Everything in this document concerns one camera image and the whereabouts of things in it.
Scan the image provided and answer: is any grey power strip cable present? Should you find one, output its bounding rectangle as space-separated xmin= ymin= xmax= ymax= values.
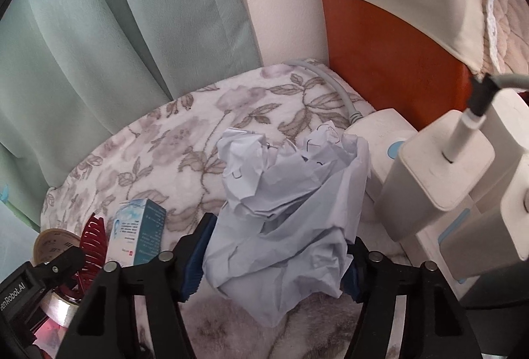
xmin=283 ymin=59 xmax=365 ymax=125

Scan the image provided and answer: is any white paper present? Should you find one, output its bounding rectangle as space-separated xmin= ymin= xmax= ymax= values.
xmin=202 ymin=123 xmax=370 ymax=329

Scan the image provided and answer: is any white charger adapter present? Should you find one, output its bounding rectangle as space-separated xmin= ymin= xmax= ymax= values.
xmin=487 ymin=88 xmax=529 ymax=166
xmin=379 ymin=110 xmax=496 ymax=245
xmin=447 ymin=154 xmax=529 ymax=282

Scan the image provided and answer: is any floral fleece blanket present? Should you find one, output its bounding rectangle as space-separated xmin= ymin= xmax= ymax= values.
xmin=40 ymin=59 xmax=414 ymax=359

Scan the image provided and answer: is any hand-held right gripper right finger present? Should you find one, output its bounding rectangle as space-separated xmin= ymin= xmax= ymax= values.
xmin=341 ymin=237 xmax=472 ymax=359

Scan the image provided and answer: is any orange wooden headboard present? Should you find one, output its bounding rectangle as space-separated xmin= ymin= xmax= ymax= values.
xmin=318 ymin=0 xmax=474 ymax=133

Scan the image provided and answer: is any white and black charging cable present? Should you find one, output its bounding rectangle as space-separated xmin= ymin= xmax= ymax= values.
xmin=441 ymin=73 xmax=529 ymax=162

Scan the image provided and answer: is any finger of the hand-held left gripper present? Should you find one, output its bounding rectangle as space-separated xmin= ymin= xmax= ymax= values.
xmin=31 ymin=247 xmax=86 ymax=294

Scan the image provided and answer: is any light green curtain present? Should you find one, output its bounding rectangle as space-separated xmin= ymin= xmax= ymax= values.
xmin=0 ymin=0 xmax=264 ymax=228

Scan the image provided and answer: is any white power strip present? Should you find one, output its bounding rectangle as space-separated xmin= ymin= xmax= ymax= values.
xmin=345 ymin=108 xmax=529 ymax=286

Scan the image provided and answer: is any red plastic comb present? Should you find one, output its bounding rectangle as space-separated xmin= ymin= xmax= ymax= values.
xmin=78 ymin=212 xmax=109 ymax=299

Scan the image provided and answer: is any clear tape roll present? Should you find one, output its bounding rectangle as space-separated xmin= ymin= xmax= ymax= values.
xmin=42 ymin=288 xmax=84 ymax=329

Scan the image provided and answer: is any beige quilted blanket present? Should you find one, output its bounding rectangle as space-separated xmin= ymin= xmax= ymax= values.
xmin=471 ymin=0 xmax=529 ymax=75

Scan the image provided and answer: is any small blue and white box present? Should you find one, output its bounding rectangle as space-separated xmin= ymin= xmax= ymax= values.
xmin=105 ymin=198 xmax=168 ymax=267

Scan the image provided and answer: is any brown tape roll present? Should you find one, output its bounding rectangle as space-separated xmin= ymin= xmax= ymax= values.
xmin=34 ymin=229 xmax=82 ymax=265

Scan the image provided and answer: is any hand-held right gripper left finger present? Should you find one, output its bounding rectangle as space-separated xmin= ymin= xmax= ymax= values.
xmin=58 ymin=212 xmax=218 ymax=359

